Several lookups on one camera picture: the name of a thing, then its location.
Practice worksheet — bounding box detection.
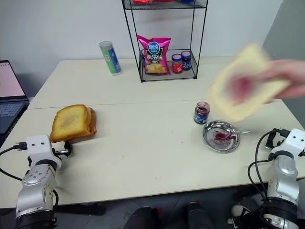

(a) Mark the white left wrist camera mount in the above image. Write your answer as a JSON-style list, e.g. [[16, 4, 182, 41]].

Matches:
[[25, 135, 55, 166]]

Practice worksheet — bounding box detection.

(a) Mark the small white ball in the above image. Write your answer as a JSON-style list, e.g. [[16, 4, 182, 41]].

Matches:
[[231, 205, 243, 218]]

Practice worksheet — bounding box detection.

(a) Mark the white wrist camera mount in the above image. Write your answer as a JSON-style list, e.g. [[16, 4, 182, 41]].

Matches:
[[270, 128, 305, 163], [25, 135, 55, 166]]

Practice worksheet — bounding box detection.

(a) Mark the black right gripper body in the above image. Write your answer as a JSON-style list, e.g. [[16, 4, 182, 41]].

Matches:
[[264, 132, 285, 150]]

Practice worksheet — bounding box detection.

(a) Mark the person's bare hand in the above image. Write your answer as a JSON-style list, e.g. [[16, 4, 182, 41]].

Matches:
[[254, 59, 305, 100]]

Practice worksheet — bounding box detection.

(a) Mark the round metal plate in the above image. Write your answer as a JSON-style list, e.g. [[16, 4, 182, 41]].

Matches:
[[202, 120, 241, 154]]

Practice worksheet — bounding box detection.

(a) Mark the pink potato chips bag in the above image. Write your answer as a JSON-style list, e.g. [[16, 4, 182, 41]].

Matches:
[[136, 34, 172, 76]]

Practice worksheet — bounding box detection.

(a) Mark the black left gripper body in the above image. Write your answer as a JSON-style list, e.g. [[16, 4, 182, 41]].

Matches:
[[52, 141, 72, 157]]

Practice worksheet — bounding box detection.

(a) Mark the open laptop computer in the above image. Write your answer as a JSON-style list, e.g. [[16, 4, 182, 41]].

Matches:
[[0, 60, 31, 135]]

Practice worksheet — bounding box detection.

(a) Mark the white bread slice with jam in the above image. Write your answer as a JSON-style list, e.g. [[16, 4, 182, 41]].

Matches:
[[206, 43, 292, 124]]

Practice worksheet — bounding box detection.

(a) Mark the dark rounded shape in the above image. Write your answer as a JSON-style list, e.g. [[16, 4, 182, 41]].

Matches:
[[186, 201, 213, 229], [123, 206, 158, 229]]

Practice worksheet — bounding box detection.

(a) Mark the red lid jar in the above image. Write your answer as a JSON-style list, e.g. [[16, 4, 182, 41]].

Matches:
[[171, 53, 184, 73]]

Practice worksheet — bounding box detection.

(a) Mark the open blue-label jam jar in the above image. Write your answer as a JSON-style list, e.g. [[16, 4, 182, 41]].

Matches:
[[193, 101, 212, 125]]

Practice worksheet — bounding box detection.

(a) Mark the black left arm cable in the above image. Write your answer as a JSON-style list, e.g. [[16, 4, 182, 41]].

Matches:
[[0, 141, 27, 182]]

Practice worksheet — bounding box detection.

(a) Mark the green blue cylinder can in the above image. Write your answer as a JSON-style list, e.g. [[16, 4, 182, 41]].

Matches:
[[99, 41, 122, 77]]

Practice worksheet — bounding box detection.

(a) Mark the golden toasted bread slice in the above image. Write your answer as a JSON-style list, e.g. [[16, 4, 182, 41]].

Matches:
[[49, 104, 93, 144], [85, 106, 97, 137]]

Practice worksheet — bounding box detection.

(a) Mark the black wire shelf rack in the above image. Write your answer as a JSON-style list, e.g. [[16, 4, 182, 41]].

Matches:
[[121, 0, 209, 83]]

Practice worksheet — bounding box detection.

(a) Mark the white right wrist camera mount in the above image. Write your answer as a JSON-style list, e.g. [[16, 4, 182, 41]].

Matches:
[[270, 128, 305, 163]]

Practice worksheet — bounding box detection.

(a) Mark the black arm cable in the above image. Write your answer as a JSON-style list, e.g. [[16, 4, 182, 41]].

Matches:
[[247, 128, 290, 198], [0, 141, 27, 182]]

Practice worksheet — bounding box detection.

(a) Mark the blue-label closed jam jar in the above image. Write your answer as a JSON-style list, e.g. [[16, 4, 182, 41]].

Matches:
[[181, 50, 193, 71]]

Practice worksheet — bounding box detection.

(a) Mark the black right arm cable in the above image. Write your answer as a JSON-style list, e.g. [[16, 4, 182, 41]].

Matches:
[[247, 128, 290, 198]]

